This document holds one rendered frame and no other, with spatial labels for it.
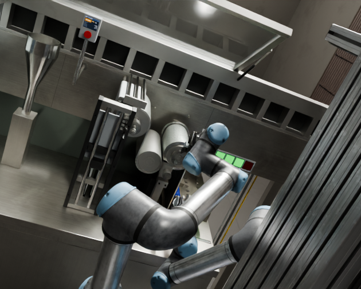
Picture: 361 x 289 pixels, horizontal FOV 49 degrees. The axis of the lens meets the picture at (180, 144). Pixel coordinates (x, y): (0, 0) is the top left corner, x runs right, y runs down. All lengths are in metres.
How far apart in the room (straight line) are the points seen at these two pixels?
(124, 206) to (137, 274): 0.91
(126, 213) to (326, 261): 0.50
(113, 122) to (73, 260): 0.64
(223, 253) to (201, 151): 0.35
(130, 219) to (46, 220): 0.80
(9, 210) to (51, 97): 0.65
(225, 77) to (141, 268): 1.03
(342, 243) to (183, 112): 1.51
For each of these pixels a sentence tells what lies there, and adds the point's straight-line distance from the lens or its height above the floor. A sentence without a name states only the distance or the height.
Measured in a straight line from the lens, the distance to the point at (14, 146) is 2.01.
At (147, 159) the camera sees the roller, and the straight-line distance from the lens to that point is 1.87.
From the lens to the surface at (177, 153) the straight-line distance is 1.84.
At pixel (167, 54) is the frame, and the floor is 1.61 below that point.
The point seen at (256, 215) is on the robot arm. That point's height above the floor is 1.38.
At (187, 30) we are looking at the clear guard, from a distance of 1.88.
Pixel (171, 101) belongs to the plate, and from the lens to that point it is 2.11.
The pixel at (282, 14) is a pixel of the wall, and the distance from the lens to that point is 7.89.
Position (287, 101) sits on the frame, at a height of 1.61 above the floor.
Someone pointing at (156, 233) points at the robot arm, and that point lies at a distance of 1.01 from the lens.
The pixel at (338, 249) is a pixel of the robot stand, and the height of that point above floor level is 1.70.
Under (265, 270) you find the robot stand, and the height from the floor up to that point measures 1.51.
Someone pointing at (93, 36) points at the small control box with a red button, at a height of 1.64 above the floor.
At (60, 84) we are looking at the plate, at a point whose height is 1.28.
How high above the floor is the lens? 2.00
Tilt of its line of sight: 22 degrees down
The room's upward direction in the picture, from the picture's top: 24 degrees clockwise
